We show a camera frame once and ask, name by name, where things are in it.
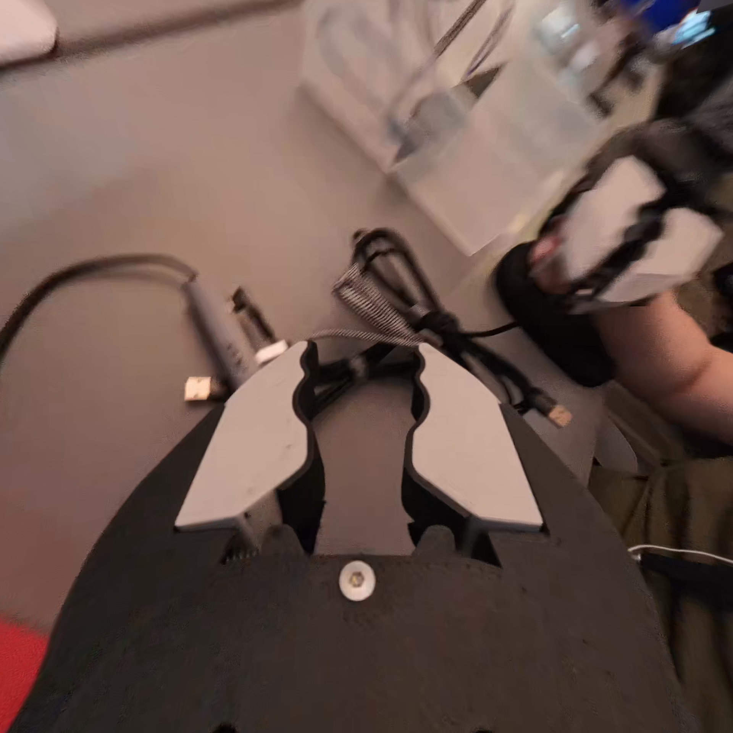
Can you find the clear plastic organizer box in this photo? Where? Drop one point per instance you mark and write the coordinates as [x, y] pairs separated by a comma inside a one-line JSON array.
[[487, 189]]

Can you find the red plastic bin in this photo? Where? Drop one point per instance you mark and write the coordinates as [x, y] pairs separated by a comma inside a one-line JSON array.
[[17, 670]]

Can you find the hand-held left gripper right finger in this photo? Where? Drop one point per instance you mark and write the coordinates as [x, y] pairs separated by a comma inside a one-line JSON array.
[[469, 452]]

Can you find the grey usb hub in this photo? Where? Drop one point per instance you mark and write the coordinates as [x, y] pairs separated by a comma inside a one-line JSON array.
[[220, 332]]

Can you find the person's olive clothing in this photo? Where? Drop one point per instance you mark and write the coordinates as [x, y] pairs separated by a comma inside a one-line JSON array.
[[687, 504]]

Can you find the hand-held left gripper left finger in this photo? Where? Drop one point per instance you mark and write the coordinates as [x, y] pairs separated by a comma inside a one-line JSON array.
[[257, 441]]

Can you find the person's right hand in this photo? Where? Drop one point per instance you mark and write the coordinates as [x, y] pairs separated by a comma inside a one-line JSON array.
[[544, 326]]

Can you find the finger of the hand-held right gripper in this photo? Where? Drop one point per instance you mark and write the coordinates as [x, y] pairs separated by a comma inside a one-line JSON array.
[[613, 212], [670, 257]]

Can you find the white device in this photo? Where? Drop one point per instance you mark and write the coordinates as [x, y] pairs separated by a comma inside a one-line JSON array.
[[23, 28]]

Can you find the person's right forearm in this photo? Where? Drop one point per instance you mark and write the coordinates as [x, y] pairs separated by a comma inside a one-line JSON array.
[[670, 366]]

